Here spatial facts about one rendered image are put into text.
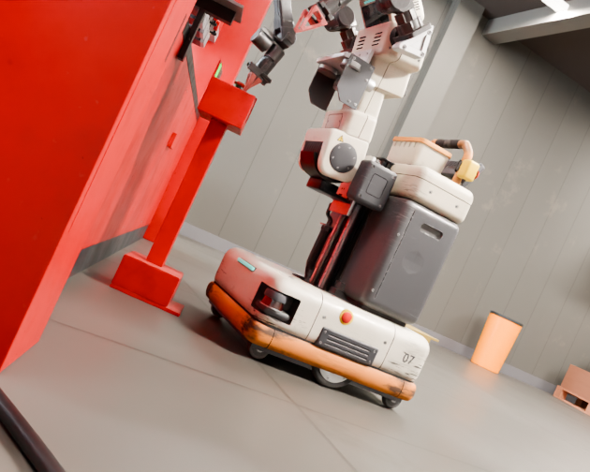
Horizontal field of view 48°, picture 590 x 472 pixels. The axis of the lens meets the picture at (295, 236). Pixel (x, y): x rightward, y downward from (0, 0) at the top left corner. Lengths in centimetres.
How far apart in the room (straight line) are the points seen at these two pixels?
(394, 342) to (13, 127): 151
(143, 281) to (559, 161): 672
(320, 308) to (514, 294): 627
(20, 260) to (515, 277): 741
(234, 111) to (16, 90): 120
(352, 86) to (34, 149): 137
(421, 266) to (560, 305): 654
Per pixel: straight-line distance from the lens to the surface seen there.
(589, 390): 850
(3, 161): 114
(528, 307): 845
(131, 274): 225
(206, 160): 229
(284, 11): 248
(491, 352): 760
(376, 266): 222
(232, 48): 446
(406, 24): 225
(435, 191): 228
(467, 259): 776
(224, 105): 224
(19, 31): 116
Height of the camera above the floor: 40
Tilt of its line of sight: level
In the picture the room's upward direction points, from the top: 25 degrees clockwise
